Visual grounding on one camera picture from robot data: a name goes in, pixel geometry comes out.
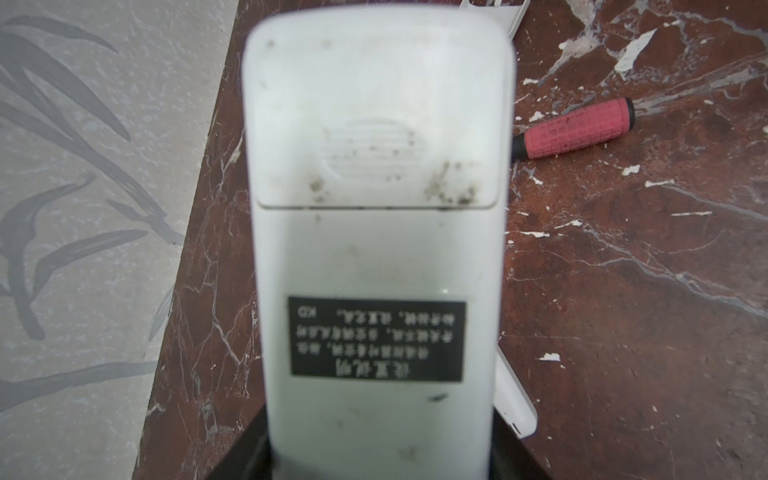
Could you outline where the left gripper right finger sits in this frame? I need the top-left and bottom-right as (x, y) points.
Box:
(488, 411), (552, 480)

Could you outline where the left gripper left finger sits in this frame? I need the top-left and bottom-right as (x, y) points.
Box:
(206, 406), (273, 480)

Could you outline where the red white remote control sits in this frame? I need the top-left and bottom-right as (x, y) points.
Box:
(242, 4), (515, 479)

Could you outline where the pink handled screwdriver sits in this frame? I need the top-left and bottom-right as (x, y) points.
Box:
(511, 97), (636, 162)

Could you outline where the white remote battery cover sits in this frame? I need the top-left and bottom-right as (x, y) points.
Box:
(459, 0), (531, 40)

